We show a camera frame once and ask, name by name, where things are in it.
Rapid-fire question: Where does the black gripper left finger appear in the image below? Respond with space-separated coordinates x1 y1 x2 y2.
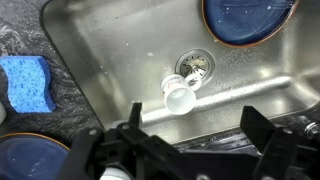
128 102 148 134

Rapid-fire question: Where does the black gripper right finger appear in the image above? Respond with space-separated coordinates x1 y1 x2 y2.
240 105 277 157

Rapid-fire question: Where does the white printed cup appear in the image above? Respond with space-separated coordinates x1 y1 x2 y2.
160 73 203 116

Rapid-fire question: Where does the stainless steel sink basin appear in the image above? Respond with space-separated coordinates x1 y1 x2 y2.
39 0 320 144

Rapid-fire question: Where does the metal sink drain strainer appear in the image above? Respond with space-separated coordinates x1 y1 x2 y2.
174 48 217 86

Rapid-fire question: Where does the chrome gooseneck faucet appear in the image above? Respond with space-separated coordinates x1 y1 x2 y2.
303 111 320 139

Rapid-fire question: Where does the white ceramic bowl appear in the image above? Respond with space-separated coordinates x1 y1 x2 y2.
99 166 132 180

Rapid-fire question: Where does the dark blue plate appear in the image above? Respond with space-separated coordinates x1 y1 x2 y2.
0 132 72 180
201 0 300 48

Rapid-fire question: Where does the blue sponge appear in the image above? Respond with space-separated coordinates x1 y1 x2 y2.
0 55 57 114

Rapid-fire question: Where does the cream ceramic mug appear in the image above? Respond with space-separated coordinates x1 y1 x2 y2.
0 101 8 126

